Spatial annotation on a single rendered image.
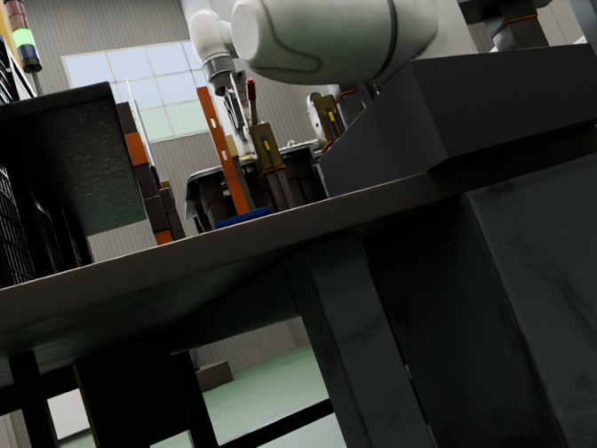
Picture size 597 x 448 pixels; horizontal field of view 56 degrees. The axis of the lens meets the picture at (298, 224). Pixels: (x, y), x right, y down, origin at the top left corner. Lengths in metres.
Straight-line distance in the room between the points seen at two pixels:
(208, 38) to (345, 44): 0.89
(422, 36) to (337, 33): 0.15
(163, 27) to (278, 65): 9.30
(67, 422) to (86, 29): 5.86
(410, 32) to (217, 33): 0.89
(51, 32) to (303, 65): 9.13
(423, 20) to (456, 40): 0.06
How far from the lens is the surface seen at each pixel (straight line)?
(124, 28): 10.01
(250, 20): 0.84
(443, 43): 0.94
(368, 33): 0.88
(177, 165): 9.06
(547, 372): 0.77
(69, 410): 7.44
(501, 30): 1.62
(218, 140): 1.46
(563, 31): 4.86
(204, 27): 1.72
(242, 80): 1.52
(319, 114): 1.45
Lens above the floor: 0.59
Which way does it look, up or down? 8 degrees up
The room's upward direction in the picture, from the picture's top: 20 degrees counter-clockwise
